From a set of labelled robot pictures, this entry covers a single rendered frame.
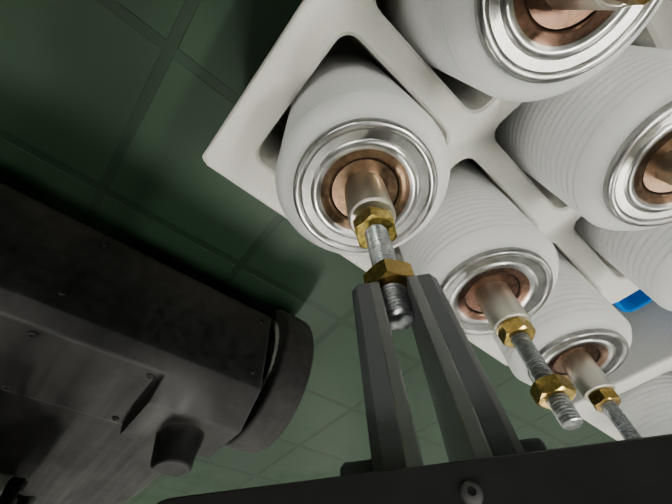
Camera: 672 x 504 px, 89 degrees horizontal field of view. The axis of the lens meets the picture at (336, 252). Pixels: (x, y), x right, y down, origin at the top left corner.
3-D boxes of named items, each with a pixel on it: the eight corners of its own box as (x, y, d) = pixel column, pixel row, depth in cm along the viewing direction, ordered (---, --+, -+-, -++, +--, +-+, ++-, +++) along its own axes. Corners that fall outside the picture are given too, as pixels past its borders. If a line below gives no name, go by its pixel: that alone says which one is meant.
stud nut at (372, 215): (370, 247, 16) (372, 258, 16) (345, 226, 15) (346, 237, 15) (402, 221, 15) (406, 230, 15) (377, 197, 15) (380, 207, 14)
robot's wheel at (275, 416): (251, 360, 65) (230, 478, 49) (228, 350, 63) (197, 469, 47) (316, 298, 57) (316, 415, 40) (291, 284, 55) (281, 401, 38)
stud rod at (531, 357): (507, 313, 22) (580, 430, 16) (491, 314, 22) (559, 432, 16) (510, 302, 22) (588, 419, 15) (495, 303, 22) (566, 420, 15)
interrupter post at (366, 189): (344, 166, 18) (349, 195, 15) (389, 169, 18) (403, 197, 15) (340, 207, 19) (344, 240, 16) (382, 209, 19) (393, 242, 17)
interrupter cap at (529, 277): (530, 324, 25) (535, 331, 25) (429, 332, 25) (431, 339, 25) (563, 239, 21) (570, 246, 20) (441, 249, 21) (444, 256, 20)
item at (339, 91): (292, 47, 30) (270, 86, 15) (400, 56, 31) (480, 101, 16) (292, 155, 35) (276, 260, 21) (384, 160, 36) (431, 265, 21)
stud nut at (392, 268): (383, 304, 13) (387, 320, 12) (352, 281, 12) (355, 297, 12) (424, 274, 12) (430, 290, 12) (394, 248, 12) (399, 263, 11)
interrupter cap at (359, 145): (293, 110, 16) (293, 114, 15) (451, 121, 17) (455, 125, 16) (293, 244, 20) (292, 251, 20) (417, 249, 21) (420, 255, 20)
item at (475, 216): (460, 216, 41) (542, 335, 26) (379, 222, 40) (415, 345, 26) (474, 134, 35) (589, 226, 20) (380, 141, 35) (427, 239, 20)
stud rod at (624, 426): (594, 376, 27) (677, 485, 21) (581, 380, 27) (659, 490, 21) (592, 369, 26) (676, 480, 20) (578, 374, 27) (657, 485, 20)
